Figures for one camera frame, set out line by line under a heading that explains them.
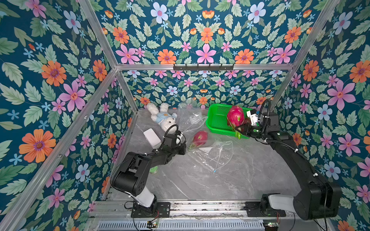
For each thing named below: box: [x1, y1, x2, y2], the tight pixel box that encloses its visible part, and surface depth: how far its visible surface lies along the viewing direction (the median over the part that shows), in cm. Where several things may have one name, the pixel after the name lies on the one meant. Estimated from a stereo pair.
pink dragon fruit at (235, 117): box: [227, 105, 246, 140], surface depth 78 cm
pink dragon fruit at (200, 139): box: [187, 130, 209, 150], surface depth 97 cm
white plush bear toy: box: [146, 102, 178, 132], surface depth 109 cm
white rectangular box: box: [143, 128, 162, 150], surface depth 100 cm
